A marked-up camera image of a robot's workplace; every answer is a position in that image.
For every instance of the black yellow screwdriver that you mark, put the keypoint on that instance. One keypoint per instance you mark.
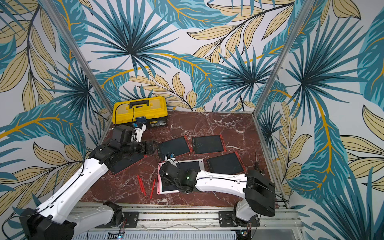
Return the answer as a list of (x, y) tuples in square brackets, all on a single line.
[(257, 166)]

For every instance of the red tablet right back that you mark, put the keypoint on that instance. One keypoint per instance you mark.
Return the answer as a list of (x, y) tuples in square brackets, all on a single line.
[(208, 144)]

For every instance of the red tablet far left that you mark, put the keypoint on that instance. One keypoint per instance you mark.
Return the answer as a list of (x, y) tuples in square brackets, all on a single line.
[(126, 162)]

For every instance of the red stylus beside pink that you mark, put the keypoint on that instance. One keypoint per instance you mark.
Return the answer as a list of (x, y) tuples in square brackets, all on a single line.
[(138, 180)]

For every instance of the red tablet centre back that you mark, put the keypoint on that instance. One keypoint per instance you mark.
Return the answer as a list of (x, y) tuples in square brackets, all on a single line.
[(178, 146)]

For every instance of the red stylus angled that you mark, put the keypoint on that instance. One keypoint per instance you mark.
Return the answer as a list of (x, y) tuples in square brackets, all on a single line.
[(142, 186)]

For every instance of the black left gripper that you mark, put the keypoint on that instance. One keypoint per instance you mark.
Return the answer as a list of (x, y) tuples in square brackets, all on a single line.
[(151, 149)]

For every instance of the red stylus near tablet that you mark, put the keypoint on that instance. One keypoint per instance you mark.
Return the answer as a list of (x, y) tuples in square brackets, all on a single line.
[(153, 188)]

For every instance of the red tablet right front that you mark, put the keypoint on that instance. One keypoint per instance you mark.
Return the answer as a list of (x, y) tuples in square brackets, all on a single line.
[(227, 164)]

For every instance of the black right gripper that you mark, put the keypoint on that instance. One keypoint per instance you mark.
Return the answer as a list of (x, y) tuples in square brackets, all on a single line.
[(166, 169)]

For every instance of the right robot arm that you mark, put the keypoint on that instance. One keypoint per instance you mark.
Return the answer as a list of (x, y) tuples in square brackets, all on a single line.
[(257, 192)]

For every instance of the red tablet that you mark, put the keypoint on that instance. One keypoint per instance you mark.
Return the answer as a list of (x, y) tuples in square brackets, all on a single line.
[(227, 164), (126, 162), (178, 146), (208, 144)]

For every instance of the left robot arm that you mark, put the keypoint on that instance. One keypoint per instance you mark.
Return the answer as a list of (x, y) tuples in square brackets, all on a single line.
[(51, 220)]

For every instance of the large pink writing tablet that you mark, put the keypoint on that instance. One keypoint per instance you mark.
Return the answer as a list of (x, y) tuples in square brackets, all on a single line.
[(189, 168)]

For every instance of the yellow black toolbox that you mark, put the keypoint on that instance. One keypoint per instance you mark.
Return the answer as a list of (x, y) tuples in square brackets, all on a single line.
[(151, 112)]

